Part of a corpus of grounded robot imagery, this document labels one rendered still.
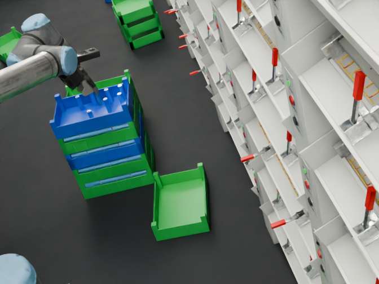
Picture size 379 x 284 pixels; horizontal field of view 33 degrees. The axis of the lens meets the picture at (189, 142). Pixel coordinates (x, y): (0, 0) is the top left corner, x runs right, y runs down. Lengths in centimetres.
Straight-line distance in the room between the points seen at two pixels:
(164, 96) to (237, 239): 105
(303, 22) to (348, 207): 29
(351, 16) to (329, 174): 42
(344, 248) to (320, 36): 43
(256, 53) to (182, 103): 160
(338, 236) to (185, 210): 127
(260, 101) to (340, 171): 57
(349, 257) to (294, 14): 48
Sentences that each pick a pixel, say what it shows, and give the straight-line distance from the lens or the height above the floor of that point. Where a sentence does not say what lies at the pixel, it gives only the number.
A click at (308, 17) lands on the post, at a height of 119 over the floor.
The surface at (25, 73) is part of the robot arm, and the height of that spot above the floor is 81.
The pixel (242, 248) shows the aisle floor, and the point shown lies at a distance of 223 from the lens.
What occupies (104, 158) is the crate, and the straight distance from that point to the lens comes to 251.
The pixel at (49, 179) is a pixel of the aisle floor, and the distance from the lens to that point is 285.
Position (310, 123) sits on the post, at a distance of 103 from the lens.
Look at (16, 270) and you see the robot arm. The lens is 195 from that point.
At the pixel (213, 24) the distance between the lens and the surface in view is 197.
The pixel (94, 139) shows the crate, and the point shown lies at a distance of 246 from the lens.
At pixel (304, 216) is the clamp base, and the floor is 56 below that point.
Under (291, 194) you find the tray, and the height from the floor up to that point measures 53.
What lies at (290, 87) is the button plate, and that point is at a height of 105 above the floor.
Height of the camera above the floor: 163
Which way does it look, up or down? 36 degrees down
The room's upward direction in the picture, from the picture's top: 17 degrees counter-clockwise
